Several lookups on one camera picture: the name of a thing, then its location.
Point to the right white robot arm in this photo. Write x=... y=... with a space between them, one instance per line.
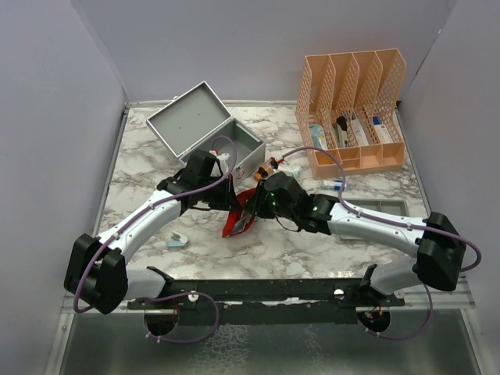
x=433 y=253

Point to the white medicine box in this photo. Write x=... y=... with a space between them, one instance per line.
x=361 y=136

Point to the teal medicine box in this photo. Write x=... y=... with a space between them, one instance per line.
x=318 y=136

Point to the peach file organizer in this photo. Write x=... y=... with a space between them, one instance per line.
x=354 y=85

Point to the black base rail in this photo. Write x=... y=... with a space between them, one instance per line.
x=257 y=302

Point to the silver metal case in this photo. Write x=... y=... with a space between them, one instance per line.
x=198 y=119

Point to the grey plastic tray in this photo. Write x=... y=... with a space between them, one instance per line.
x=387 y=206

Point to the brown medicine bottle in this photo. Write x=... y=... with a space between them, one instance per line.
x=260 y=174

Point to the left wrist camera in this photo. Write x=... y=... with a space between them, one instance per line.
x=221 y=166

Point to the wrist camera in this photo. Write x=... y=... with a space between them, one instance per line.
x=270 y=166
x=221 y=166

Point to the teal white gauze sachet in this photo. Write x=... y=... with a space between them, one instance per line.
x=243 y=223

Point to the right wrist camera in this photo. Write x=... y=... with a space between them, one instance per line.
x=270 y=166

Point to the red first aid pouch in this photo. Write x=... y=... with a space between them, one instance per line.
x=242 y=198

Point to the white blue bandage roll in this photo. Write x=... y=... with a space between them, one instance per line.
x=334 y=185

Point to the white green bottle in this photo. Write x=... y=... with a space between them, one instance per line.
x=292 y=171

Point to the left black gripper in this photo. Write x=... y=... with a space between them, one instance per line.
x=229 y=201

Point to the black white thermometer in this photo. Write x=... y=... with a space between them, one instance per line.
x=341 y=130

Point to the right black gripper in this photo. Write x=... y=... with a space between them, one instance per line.
x=257 y=205

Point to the red blue medicine box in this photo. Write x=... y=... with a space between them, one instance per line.
x=381 y=130

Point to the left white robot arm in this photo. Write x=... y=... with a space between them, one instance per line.
x=97 y=273

